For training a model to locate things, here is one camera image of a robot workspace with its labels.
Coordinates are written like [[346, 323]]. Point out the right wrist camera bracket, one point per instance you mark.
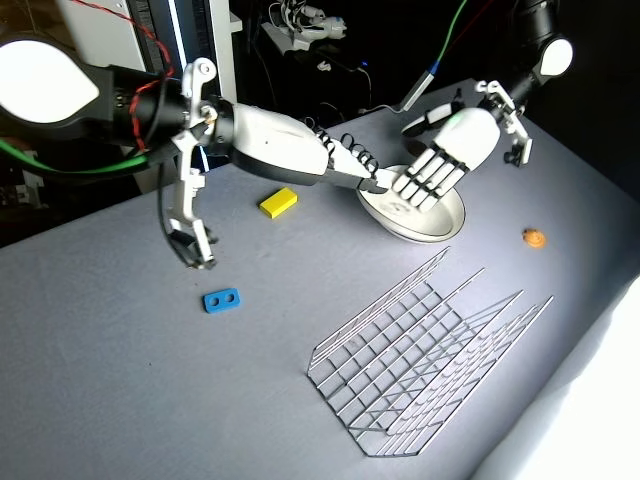
[[186, 200]]

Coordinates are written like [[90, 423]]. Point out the white robot torso column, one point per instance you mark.
[[105, 35]]

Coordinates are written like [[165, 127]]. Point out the white plate with black rim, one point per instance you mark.
[[440, 220]]

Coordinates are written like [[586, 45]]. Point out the blue block with two holes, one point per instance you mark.
[[222, 307]]

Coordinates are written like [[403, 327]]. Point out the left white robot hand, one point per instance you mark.
[[465, 135]]

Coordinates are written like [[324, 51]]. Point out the yellow rectangular block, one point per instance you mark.
[[277, 202]]

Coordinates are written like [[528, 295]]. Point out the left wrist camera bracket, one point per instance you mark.
[[517, 132]]

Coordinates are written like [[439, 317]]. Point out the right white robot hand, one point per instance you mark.
[[280, 145]]

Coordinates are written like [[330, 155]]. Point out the grey metal bar connector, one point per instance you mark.
[[417, 90]]

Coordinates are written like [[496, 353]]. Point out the small orange round object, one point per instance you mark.
[[535, 239]]

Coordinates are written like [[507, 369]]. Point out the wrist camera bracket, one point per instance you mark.
[[186, 200], [517, 132]]

